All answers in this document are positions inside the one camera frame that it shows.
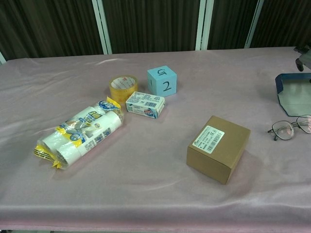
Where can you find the light blue numbered cube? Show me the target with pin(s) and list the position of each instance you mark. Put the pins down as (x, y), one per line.
(165, 85)

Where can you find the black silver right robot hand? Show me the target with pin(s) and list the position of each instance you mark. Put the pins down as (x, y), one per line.
(306, 58)

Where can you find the brown labelled cardboard box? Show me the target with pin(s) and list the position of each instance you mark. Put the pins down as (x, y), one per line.
(213, 162)

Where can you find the yellow clear tape roll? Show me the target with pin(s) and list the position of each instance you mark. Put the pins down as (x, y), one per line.
(115, 93)

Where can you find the white paper roll pack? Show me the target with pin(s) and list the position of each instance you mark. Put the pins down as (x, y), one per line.
(97, 126)

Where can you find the white blue soap box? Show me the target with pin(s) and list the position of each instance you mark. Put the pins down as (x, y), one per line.
(145, 104)

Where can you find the dark blue glasses case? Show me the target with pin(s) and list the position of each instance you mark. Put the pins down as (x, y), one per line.
(296, 97)

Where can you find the thin-framed eyeglasses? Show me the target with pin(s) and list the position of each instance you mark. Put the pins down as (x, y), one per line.
(283, 129)

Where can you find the pink tablecloth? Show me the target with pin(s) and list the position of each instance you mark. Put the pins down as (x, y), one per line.
(145, 182)

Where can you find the white partition frame post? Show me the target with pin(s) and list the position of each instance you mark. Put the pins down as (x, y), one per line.
(102, 26)
(204, 24)
(2, 58)
(253, 24)

